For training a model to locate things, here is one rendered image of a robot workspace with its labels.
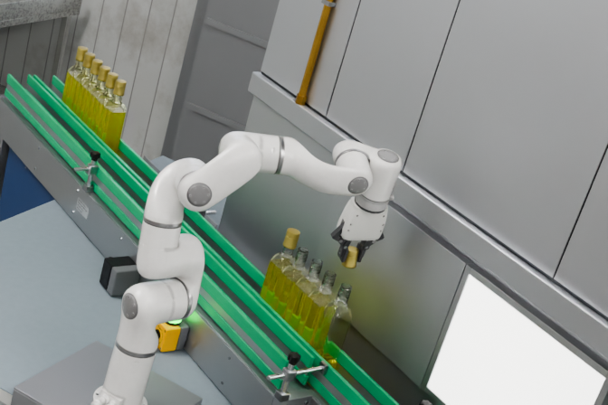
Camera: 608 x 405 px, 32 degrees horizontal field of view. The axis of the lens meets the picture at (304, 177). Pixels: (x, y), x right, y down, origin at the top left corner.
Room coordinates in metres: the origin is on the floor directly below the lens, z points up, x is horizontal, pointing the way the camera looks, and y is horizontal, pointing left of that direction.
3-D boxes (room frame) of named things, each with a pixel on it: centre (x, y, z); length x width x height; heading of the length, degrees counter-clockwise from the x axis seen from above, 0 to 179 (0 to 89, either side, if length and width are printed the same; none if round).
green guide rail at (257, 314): (2.82, 0.44, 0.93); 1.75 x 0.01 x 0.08; 42
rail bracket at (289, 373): (2.11, -0.11, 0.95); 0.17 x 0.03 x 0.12; 132
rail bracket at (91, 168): (2.86, 0.63, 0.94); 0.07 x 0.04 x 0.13; 132
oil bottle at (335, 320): (2.23, -0.17, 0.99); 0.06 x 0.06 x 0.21; 42
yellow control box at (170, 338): (2.38, 0.22, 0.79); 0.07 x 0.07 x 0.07; 42
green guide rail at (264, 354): (2.77, 0.50, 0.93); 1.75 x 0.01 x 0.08; 42
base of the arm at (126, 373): (2.01, 0.26, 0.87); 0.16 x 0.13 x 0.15; 158
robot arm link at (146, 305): (2.04, 0.25, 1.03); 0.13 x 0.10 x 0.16; 139
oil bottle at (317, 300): (2.28, -0.13, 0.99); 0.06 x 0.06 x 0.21; 42
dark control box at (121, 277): (2.59, 0.42, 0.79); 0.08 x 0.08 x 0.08; 42
